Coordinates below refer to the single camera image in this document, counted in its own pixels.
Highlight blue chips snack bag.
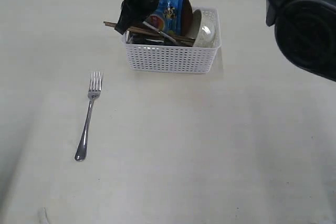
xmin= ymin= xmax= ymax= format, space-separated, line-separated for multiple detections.
xmin=145 ymin=0 xmax=184 ymax=35

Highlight stainless steel cup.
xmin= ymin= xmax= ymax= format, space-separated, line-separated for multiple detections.
xmin=127 ymin=32 xmax=165 ymax=46

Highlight white ceramic bowl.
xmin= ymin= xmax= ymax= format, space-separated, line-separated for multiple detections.
xmin=186 ymin=8 xmax=217 ymax=48

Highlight brown wooden plate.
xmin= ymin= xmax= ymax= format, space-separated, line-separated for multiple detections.
xmin=181 ymin=0 xmax=193 ymax=36

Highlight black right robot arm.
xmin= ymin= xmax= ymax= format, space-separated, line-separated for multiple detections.
xmin=116 ymin=0 xmax=335 ymax=80

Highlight silver table knife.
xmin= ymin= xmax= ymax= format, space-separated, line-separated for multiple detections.
xmin=142 ymin=21 xmax=178 ymax=45

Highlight white perforated plastic basket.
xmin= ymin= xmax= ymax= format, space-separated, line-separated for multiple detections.
xmin=122 ymin=7 xmax=221 ymax=74

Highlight wooden chopstick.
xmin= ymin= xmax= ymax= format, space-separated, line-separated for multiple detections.
xmin=103 ymin=23 xmax=195 ymax=47
xmin=103 ymin=20 xmax=196 ymax=43

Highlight silver fork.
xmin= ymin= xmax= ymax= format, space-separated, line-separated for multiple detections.
xmin=75 ymin=71 xmax=103 ymax=162

